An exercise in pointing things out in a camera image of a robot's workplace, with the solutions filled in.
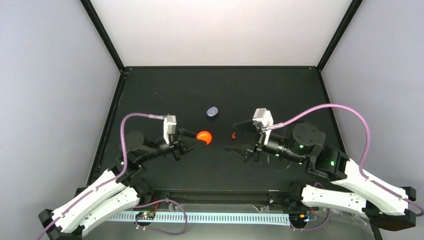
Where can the lavender earbud charging case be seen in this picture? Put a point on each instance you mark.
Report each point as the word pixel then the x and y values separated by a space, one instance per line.
pixel 212 112

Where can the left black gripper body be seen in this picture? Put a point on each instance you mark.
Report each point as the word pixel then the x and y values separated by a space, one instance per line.
pixel 174 145

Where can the clear plastic sheet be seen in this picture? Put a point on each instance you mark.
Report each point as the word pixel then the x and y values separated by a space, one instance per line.
pixel 316 219

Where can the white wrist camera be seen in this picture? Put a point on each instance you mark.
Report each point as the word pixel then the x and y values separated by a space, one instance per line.
pixel 262 118
pixel 169 127

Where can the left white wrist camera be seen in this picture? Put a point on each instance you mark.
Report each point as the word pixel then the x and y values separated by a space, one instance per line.
pixel 169 127

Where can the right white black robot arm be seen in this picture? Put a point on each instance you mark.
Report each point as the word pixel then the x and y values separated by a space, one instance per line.
pixel 383 205

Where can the orange round case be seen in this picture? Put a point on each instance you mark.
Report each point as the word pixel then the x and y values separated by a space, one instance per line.
pixel 205 136

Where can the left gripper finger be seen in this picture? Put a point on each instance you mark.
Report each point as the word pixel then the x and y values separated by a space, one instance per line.
pixel 188 145
pixel 186 135

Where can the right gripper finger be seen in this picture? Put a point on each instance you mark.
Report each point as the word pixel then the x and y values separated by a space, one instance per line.
pixel 249 126
pixel 243 152

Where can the right circuit board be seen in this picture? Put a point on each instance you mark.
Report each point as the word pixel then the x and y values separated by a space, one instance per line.
pixel 302 218

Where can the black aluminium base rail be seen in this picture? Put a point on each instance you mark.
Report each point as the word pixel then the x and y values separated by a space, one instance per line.
pixel 222 196

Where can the light blue slotted cable duct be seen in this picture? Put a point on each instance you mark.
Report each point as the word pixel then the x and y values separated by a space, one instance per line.
pixel 278 219

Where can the left circuit board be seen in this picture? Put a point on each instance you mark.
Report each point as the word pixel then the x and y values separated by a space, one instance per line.
pixel 145 216

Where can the circuit board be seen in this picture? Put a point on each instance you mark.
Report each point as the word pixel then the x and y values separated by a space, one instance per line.
pixel 302 218
pixel 145 216

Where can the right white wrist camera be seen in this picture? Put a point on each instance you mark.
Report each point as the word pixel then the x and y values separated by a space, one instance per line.
pixel 262 118

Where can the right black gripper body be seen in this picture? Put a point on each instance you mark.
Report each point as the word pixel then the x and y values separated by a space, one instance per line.
pixel 256 147

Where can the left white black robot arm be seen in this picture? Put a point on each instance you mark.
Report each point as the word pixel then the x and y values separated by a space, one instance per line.
pixel 119 188

